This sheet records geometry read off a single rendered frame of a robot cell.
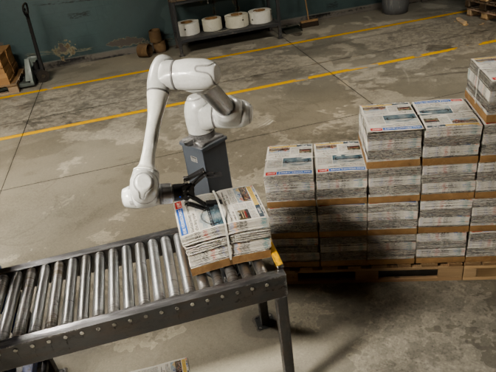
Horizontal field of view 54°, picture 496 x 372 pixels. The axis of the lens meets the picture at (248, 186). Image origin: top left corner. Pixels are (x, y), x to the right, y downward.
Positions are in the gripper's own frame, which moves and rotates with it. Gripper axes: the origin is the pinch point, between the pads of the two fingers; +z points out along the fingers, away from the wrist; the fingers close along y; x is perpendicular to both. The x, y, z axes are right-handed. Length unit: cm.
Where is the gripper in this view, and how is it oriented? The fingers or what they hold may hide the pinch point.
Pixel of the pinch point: (219, 187)
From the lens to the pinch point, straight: 215.3
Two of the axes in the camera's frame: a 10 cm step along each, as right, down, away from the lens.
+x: 2.4, 4.9, -8.4
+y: -0.2, 8.7, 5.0
